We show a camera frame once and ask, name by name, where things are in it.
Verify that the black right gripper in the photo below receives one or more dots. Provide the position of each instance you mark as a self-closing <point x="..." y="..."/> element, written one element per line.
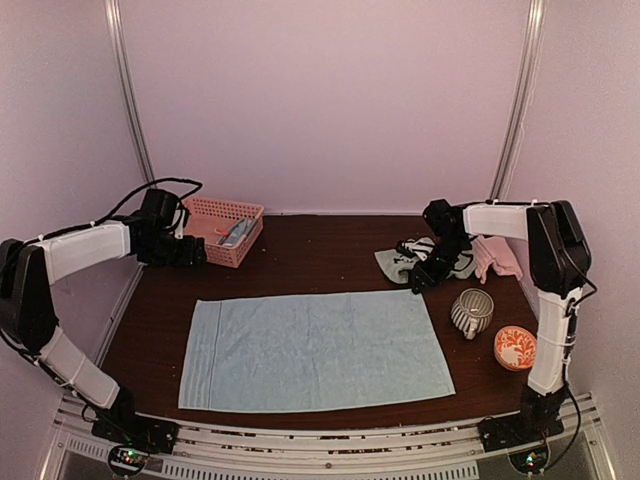
<point x="429" y="275"/>

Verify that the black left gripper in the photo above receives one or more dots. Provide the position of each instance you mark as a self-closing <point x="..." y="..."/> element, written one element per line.
<point x="191" y="255"/>

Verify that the blue polka dot striped towel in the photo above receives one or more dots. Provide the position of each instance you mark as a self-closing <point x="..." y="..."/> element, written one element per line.
<point x="232" y="236"/>

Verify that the light blue terry towel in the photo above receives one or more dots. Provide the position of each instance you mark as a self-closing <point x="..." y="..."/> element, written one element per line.
<point x="312" y="353"/>

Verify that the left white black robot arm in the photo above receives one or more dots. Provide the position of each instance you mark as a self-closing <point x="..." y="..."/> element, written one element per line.
<point x="152" y="234"/>

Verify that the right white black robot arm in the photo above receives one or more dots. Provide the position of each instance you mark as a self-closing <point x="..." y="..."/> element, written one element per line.
<point x="559" y="261"/>

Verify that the pale green terry towel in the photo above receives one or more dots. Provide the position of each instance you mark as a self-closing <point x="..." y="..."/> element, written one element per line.
<point x="396" y="267"/>

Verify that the pink cloth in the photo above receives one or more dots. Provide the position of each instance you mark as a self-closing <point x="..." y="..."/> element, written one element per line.
<point x="494" y="253"/>

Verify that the grey striped ceramic mug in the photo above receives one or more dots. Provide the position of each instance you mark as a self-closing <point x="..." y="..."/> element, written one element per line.
<point x="472" y="312"/>

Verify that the pink perforated plastic basket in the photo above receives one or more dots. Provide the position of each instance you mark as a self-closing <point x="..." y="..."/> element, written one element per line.
<point x="208" y="214"/>

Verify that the orange patterned ceramic bowl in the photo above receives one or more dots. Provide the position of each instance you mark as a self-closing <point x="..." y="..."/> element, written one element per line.
<point x="515" y="348"/>

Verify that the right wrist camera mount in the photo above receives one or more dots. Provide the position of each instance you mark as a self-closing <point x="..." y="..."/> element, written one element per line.
<point x="420" y="249"/>

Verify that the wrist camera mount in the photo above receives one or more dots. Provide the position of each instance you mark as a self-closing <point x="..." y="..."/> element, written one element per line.
<point x="420" y="249"/>
<point x="180" y="220"/>

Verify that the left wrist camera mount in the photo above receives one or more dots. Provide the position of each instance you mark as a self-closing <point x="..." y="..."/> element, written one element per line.
<point x="180" y="220"/>

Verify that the front aluminium rail base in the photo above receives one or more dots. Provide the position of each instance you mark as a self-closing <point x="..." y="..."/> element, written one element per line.
<point x="451" y="450"/>

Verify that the right aluminium frame post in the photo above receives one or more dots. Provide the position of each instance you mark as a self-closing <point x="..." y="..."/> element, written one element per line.
<point x="523" y="94"/>

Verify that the aluminium frame post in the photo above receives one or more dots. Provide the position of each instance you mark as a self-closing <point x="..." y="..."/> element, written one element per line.
<point x="132" y="114"/>
<point x="523" y="94"/>

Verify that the left aluminium frame post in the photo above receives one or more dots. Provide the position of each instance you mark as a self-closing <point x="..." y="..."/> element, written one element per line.
<point x="132" y="114"/>

